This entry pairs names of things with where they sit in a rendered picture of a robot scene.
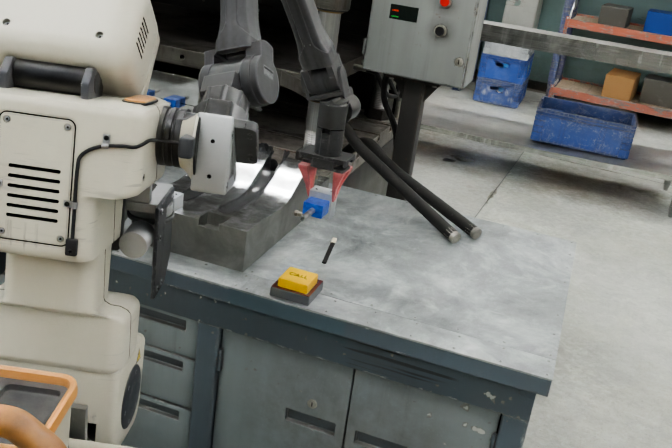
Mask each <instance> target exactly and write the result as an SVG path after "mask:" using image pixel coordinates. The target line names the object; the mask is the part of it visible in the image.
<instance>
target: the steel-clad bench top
mask: <svg viewBox="0 0 672 448"><path fill-rule="evenodd" d="M432 208H433V207H432ZM433 209H434V208H433ZM434 210H435V209H434ZM435 211H436V212H437V213H438V214H440V215H441V216H442V217H443V218H444V219H445V220H446V221H447V222H448V223H449V224H450V225H451V226H452V227H453V228H455V229H456V230H457V231H458V232H459V233H460V234H461V238H460V240H459V241H458V242H457V243H451V242H450V241H449V240H448V239H447V238H446V237H445V236H444V235H443V234H442V233H440V232H439V231H438V230H437V229H436V228H435V227H434V226H433V225H432V224H431V223H430V222H429V221H428V220H427V219H426V218H425V217H424V216H423V215H422V214H421V213H419V212H418V211H417V210H416V209H415V208H414V207H413V206H412V205H411V204H410V203H409V202H408V201H404V200H400V199H396V198H391V197H387V196H383V195H379V194H375V193H371V192H367V191H362V190H358V189H354V188H350V187H346V186H341V188H340V191H339V193H338V196H337V200H336V207H335V214H334V215H333V216H332V217H331V218H330V219H325V218H322V219H319V218H315V217H312V216H310V217H309V218H308V219H306V220H305V221H304V222H302V221H301V222H300V223H299V224H298V225H297V226H296V227H294V228H293V229H292V230H291V231H290V232H289V233H287V234H286V235H285V236H284V237H283V238H282V239H281V240H279V241H278V242H277V243H276V244H275V245H274V246H272V247H271V248H270V249H269V250H268V251H267V252H266V253H264V254H263V255H262V256H261V257H260V258H259V259H257V260H256V261H255V262H254V263H253V264H252V265H251V266H249V267H248V268H247V269H246V270H245V271H244V272H240V271H236V270H233V269H229V268H226V267H222V266H219V265H215V264H212V263H208V262H204V261H201V260H197V259H194V258H190V257H187V256H183V255H180V254H176V253H173V252H170V256H169V261H168V266H167V270H168V271H171V272H174V273H178V274H181V275H185V276H188V277H192V278H195V279H199V280H202V281H206V282H209V283H213V284H216V285H219V286H223V287H226V288H230V289H233V290H237V291H240V292H244V293H247V294H251V295H254V296H258V297H261V298H264V299H268V300H271V301H275V302H278V303H282V304H285V305H289V306H292V307H296V308H299V309H303V310H306V311H309V312H313V313H316V314H320V315H323V316H327V317H330V318H334V319H337V320H341V321H344V322H348V323H351V324H354V325H358V326H361V327H365V328H368V329H372V330H375V331H379V332H382V333H386V334H389V335H393V336H396V337H399V338H403V339H406V340H410V341H413V342H417V343H420V344H424V345H427V346H431V347H434V348H438V349H441V350H444V351H448V352H451V353H455V354H458V355H462V356H465V357H469V358H472V359H476V360H479V361H483V362H486V363H489V364H493V365H496V366H500V367H503V368H507V369H510V370H514V371H517V372H521V373H524V374H528V375H531V376H534V377H538V378H541V379H545V380H548V381H553V376H554V370H555V364H556V358H557V353H558V347H559V341H560V335H561V330H562V324H563V318H564V312H565V307H566V301H567V295H568V289H569V284H570V278H571V272H572V266H573V261H574V255H575V249H576V243H577V242H574V241H570V240H566V239H561V238H557V237H553V236H549V235H545V234H541V233H537V232H532V231H528V230H524V229H520V228H516V227H512V226H508V225H503V224H499V223H495V222H491V221H487V220H483V219H479V218H474V217H470V216H466V215H463V216H464V217H466V218H467V219H468V220H470V221H471V222H472V223H474V224H475V225H476V226H478V227H479V228H480V229H481V230H482V233H481V235H480V236H479V237H478V238H477V239H473V238H472V237H470V236H469V235H468V234H466V233H465V232H464V231H463V230H461V229H460V228H459V227H457V226H456V225H455V224H454V223H452V222H451V221H450V220H448V219H447V218H446V217H445V216H443V215H442V214H441V213H439V212H438V211H437V210H435ZM333 238H337V240H336V243H335V245H334V247H333V249H332V252H331V254H330V256H329V259H328V261H327V263H326V264H323V263H322V261H323V258H324V256H325V254H326V252H327V250H328V247H329V245H330V243H331V241H332V239H333ZM289 267H294V268H297V269H301V270H305V271H308V272H312V273H315V274H318V278H317V279H319V280H322V281H323V289H322V291H321V292H320V293H319V294H318V295H317V297H316V298H315V299H314V300H313V301H312V302H311V303H310V305H309V306H305V305H302V304H298V303H295V302H291V301H288V300H285V299H281V298H278V297H274V296H271V295H270V289H271V286H272V285H273V284H274V283H275V282H276V281H277V280H278V279H279V277H280V276H281V275H282V274H283V273H284V272H285V271H286V270H287V269H288V268H289Z"/></svg>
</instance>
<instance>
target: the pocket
mask: <svg viewBox="0 0 672 448"><path fill-rule="evenodd" d="M230 218H231V217H227V216H223V215H219V214H216V213H212V212H207V213H205V214H204V215H202V216H200V217H199V223H198V226H201V227H205V228H209V229H213V230H216V231H219V228H220V224H221V223H222V224H223V223H224V222H226V221H227V220H229V219H230Z"/></svg>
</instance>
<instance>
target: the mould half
mask: <svg viewBox="0 0 672 448"><path fill-rule="evenodd" d="M268 157H269V155H268V154H265V153H262V152H259V155H258V160H257V163H256V164H253V165H250V164H243V163H236V168H237V176H236V182H235V183H234V184H233V186H232V187H231V188H230V189H229V191H228V192H227V193H226V194H225V195H219V194H212V193H203V194H201V195H199V196H197V197H195V198H194V199H190V200H187V201H183V205H184V206H182V207H181V208H179V209H178V210H176V211H174V218H173V219H172V234H171V250H170V252H173V253H176V254H180V255H183V256H187V257H190V258H194V259H197V260H201V261H204V262H208V263H212V264H215V265H219V266H222V267H226V268H229V269H233V270H236V271H240V272H244V271H245V270H246V269H247V268H248V267H249V266H251V265H252V264H253V263H254V262H255V261H256V260H257V259H259V258H260V257H261V256H262V255H263V254H264V253H266V252H267V251H268V250H269V249H270V248H271V247H272V246H274V245H275V244H276V243H277V242H278V241H279V240H281V239H282V238H283V237H284V236H285V235H286V234H287V233H289V232H290V231H291V230H292V229H293V228H294V227H296V226H297V225H298V224H299V223H300V222H301V220H300V217H299V216H298V217H296V216H294V212H295V210H299V211H300V212H302V211H303V204H304V201H305V200H307V199H308V198H309V196H308V195H307V190H306V185H305V182H304V180H303V177H302V175H301V172H300V170H299V167H298V165H299V163H300V162H302V161H301V160H296V159H292V158H288V157H287V158H286V160H285V161H284V162H283V163H282V164H281V165H280V167H279V168H278V170H277V171H276V173H275V175H274V176H273V178H272V180H271V181H270V183H269V185H268V186H267V188H266V190H265V191H264V192H263V194H262V195H261V196H260V197H259V198H258V199H257V200H255V201H254V202H252V203H251V204H249V205H247V206H245V207H244V208H242V209H241V210H239V211H236V212H234V213H223V212H220V211H219V210H218V208H219V207H220V206H223V205H224V204H226V203H228V202H230V201H231V200H233V199H235V198H237V197H239V196H240V195H242V194H243V193H244V192H245V191H246V190H247V188H248V187H249V186H250V184H251V182H252V181H253V179H254V178H255V176H256V174H257V173H258V171H259V170H260V168H261V167H262V165H263V164H264V162H265V160H266V159H267V158H268ZM329 179H330V178H328V177H324V176H319V175H318V179H315V182H314V186H316V185H317V186H321V187H325V188H328V186H329ZM170 184H171V185H173V187H175V188H174V191H176V192H183V191H185V190H187V189H189V188H190V186H191V178H190V177H189V176H188V174H187V173H186V174H185V175H184V176H183V177H182V178H180V179H179V180H177V181H175V182H173V183H170ZM207 212H212V213H216V214H219V215H223V216H227V217H231V218H230V219H229V220H227V221H226V222H224V223H223V224H222V223H221V224H220V228H219V231H216V230H213V229H209V228H205V227H201V226H198V223H199V217H200V216H202V215H204V214H205V213H207Z"/></svg>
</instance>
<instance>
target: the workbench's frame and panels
mask: <svg viewBox="0 0 672 448"><path fill-rule="evenodd" d="M151 279H152V266H150V265H147V264H143V263H140V262H136V261H133V260H129V259H126V258H123V257H119V256H116V255H112V254H111V260H110V272H109V285H108V291H111V292H118V293H124V294H130V295H133V296H135V297H136V298H137V299H138V300H139V302H140V313H139V324H138V332H139V333H141V334H142V335H143V336H144V338H145V345H144V356H143V367H142V378H141V389H140V399H139V405H138V409H137V413H136V417H135V420H134V422H133V424H132V426H131V428H130V430H129V431H128V433H127V435H126V437H125V438H124V440H123V442H122V444H121V446H128V447H135V448H523V444H524V440H525V436H526V432H527V428H528V424H529V420H530V416H531V413H532V409H533V405H534V401H535V397H536V394H538V395H542V396H545V397H548V395H549V391H550V387H551V383H552V381H548V380H545V379H541V378H538V377H534V376H531V375H528V374H524V373H521V372H517V371H514V370H510V369H507V368H503V367H500V366H496V365H493V364H489V363H486V362H483V361H479V360H476V359H472V358H469V357H465V356H462V355H458V354H455V353H451V352H448V351H444V350H441V349H438V348H434V347H431V346H427V345H424V344H420V343H417V342H413V341H410V340H406V339H403V338H399V337H396V336H393V335H389V334H386V333H382V332H379V331H375V330H372V329H368V328H365V327H361V326H358V325H354V324H351V323H348V322H344V321H341V320H337V319H334V318H330V317H327V316H323V315H320V314H316V313H313V312H309V311H306V310H303V309H299V308H296V307H292V306H289V305H285V304H282V303H278V302H275V301H271V300H268V299H264V298H261V297H258V296H254V295H251V294H247V293H244V292H240V291H237V290H233V289H230V288H226V287H223V286H219V285H216V284H213V283H209V282H206V281H202V280H199V279H195V278H192V277H188V276H185V275H181V274H178V273H174V272H171V271H168V270H167V271H166V276H165V281H164V283H163V284H162V286H161V288H160V290H159V291H158V293H157V295H156V297H155V298H154V299H150V296H151Z"/></svg>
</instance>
